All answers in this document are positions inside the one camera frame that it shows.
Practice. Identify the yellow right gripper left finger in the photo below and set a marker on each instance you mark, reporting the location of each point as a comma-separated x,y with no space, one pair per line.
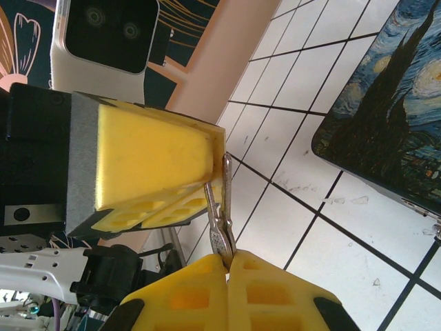
179,303

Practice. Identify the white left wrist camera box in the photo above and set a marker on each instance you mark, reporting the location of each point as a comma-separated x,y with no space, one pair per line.
103,34

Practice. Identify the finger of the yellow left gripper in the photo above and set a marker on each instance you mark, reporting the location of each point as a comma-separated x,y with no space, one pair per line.
217,155
148,155

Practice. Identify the aluminium frame post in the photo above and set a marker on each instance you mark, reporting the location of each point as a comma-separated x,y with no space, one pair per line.
165,238

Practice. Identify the dark blue storage box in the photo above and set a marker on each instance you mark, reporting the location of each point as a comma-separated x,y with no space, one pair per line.
379,103

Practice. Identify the silver key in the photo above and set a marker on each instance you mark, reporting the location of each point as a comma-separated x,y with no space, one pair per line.
211,200
227,179

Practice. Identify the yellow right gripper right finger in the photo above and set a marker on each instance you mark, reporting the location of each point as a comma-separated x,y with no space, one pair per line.
275,303

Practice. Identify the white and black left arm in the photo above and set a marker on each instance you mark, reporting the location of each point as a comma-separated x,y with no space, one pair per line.
51,272

